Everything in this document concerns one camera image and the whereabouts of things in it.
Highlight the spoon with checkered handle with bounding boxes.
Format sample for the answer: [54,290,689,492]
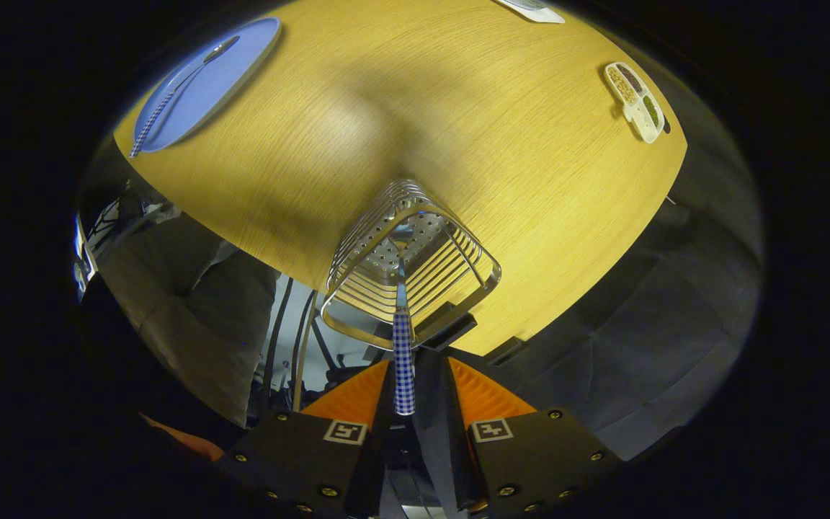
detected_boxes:
[128,35,241,159]

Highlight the white divided grain dish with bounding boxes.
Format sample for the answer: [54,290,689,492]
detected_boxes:
[604,62,668,144]

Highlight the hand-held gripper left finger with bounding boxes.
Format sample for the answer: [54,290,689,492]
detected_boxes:
[213,359,396,519]

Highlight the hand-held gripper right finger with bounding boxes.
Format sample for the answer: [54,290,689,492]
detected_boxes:
[412,349,625,519]

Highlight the grey-brown cloth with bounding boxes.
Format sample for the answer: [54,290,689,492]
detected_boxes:
[98,215,280,427]

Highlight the white square coaster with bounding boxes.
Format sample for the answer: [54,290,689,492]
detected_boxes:
[494,0,566,25]

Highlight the white panel device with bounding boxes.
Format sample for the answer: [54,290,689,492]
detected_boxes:
[73,215,99,298]

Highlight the fork with checkered handle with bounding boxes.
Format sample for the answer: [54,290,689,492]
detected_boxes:
[391,223,417,417]

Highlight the blue round plate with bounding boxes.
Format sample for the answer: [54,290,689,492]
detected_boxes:
[130,17,282,154]

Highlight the metal wire cutlery basket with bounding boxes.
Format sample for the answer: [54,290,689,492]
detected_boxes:
[320,179,503,352]

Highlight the black cable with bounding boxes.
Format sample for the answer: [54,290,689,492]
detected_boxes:
[260,278,295,415]

